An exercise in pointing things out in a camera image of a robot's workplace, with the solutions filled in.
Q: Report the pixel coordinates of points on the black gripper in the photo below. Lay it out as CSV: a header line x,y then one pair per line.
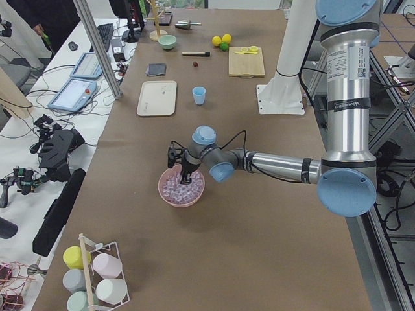
x,y
187,169

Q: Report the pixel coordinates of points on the clear ice cubes pile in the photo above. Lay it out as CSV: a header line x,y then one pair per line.
x,y
174,192

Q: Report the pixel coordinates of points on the steel muddler black tip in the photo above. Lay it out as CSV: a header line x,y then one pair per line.
x,y
196,54

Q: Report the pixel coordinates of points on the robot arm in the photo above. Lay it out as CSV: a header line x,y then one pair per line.
x,y
345,176

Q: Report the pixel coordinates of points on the light blue plastic cup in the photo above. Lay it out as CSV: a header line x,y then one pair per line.
x,y
199,95

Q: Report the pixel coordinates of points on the pink cup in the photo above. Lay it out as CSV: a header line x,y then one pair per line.
x,y
107,266

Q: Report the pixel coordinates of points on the white cup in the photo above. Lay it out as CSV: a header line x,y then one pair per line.
x,y
111,291

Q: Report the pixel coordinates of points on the yellow cup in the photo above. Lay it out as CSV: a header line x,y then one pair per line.
x,y
73,258

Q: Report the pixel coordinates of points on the grey cup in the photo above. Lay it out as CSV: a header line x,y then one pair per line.
x,y
74,281

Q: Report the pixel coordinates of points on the steel ice scoop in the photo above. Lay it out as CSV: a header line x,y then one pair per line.
x,y
186,24

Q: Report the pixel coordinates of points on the mint green cup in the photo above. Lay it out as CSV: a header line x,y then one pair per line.
x,y
78,301

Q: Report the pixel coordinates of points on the pink bowl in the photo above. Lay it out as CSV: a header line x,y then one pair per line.
x,y
176,168

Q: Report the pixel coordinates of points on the cream rabbit tray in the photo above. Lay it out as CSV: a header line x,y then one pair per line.
x,y
157,98

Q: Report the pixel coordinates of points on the grey folded cloth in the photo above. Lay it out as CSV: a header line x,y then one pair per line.
x,y
156,69

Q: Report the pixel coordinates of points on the wooden cutting board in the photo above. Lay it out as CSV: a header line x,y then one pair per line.
x,y
245,65

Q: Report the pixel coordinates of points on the black angular device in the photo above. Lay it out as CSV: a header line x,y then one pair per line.
x,y
54,146

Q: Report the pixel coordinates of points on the green lime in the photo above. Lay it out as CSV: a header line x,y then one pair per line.
x,y
224,46

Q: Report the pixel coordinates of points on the mint green bowl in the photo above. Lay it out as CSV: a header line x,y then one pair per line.
x,y
167,42

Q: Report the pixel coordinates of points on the black long box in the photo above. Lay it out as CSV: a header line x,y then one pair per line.
x,y
57,215

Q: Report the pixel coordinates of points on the blue teach pendant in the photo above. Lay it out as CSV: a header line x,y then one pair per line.
x,y
87,67
74,95

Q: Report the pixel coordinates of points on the whole yellow lemon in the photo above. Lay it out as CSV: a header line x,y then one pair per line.
x,y
216,41
226,38

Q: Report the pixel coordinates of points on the yellow plastic knife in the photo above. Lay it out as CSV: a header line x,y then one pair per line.
x,y
239,52

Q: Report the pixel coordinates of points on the upper lemon half slice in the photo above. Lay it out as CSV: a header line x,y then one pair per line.
x,y
253,49

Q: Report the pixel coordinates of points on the wooden mug tree stand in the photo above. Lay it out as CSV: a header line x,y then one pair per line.
x,y
157,11

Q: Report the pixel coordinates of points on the black power adapter box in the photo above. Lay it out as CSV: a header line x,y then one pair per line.
x,y
117,50

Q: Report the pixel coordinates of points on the black keyboard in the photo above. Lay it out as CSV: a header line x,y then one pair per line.
x,y
105,32

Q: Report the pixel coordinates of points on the black computer mouse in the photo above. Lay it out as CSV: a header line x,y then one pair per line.
x,y
72,46

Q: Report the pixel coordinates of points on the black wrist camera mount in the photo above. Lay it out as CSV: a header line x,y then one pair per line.
x,y
174,156

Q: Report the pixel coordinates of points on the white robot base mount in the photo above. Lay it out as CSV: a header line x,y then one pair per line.
x,y
283,94

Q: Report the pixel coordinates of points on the white wire cup rack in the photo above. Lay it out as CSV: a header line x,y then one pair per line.
x,y
90,250

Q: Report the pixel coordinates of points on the aluminium frame post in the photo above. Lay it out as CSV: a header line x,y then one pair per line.
x,y
91,30

